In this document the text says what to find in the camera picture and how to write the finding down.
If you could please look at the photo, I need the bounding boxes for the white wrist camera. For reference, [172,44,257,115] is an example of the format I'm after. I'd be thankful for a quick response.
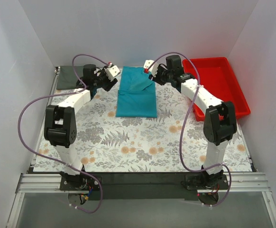
[143,60,159,76]
[105,62,120,81]

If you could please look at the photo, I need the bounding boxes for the teal t shirt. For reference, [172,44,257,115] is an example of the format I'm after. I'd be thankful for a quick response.
[116,66,157,118]

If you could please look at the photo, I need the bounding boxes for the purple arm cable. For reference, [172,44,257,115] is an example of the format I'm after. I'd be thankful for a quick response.
[18,54,103,213]
[149,52,231,208]

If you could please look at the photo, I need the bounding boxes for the aluminium front frame rail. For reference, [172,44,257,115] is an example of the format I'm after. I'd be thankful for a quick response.
[7,172,276,228]

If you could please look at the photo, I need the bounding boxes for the red plastic bin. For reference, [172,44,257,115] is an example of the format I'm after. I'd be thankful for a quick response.
[182,57,251,119]

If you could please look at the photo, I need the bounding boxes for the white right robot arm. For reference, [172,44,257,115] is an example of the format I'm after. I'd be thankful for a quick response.
[143,53,237,189]

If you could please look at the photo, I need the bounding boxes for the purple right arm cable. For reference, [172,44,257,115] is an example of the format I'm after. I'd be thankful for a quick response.
[149,52,231,208]

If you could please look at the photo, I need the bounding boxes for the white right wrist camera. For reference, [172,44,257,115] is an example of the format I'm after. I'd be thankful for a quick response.
[143,60,159,76]

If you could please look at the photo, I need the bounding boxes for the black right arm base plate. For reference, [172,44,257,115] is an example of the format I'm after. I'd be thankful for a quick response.
[181,173,229,193]

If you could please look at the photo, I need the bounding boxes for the folded dark grey t shirt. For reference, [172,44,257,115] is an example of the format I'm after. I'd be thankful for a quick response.
[56,66,83,90]

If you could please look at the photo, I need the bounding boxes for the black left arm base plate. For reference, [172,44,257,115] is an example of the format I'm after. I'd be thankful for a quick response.
[59,172,101,191]

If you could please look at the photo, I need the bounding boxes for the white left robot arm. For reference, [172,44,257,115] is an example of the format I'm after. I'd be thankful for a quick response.
[44,63,120,190]

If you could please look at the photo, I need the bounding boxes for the floral patterned table mat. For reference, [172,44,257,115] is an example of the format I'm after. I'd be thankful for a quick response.
[33,67,252,172]

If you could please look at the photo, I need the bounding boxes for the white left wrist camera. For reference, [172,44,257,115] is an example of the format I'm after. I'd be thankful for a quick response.
[105,62,120,81]

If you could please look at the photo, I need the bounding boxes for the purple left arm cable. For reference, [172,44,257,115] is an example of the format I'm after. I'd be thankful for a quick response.
[18,54,103,213]

